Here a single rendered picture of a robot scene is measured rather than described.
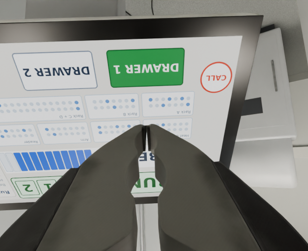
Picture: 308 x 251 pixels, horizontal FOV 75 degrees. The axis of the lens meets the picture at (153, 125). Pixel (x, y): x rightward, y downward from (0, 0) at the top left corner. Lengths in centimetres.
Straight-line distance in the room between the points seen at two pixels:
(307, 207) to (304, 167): 53
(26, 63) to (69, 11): 16
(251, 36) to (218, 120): 11
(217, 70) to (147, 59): 9
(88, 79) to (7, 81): 10
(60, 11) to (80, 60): 17
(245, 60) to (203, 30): 7
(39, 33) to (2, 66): 7
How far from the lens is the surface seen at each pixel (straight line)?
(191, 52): 26
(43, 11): 44
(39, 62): 29
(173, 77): 26
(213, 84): 28
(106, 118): 29
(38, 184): 41
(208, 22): 26
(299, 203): 358
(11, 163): 39
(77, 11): 41
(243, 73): 29
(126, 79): 26
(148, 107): 28
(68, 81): 28
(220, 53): 27
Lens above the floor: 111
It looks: 9 degrees down
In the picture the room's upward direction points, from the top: 178 degrees clockwise
